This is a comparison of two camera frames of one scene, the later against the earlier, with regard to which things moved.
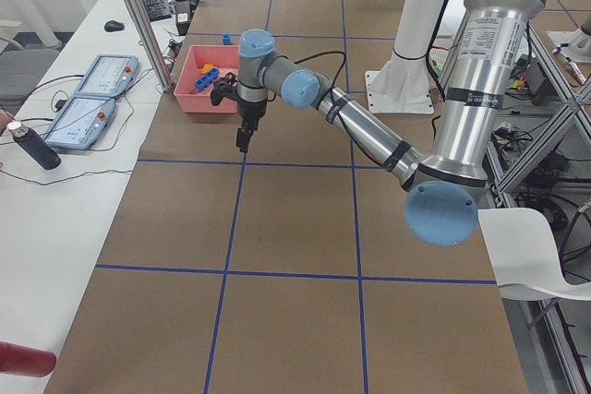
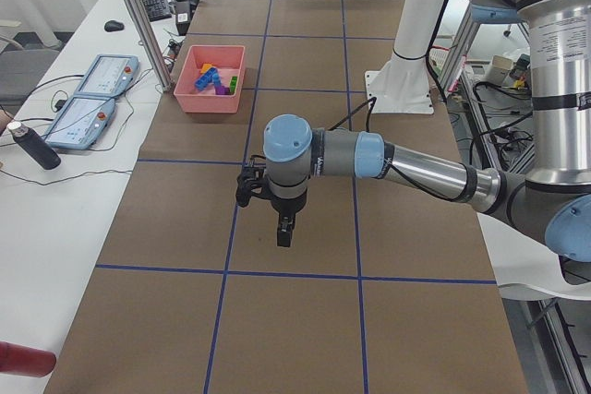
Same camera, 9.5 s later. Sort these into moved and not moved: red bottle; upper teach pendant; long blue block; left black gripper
Moved: left black gripper
Not moved: upper teach pendant; long blue block; red bottle
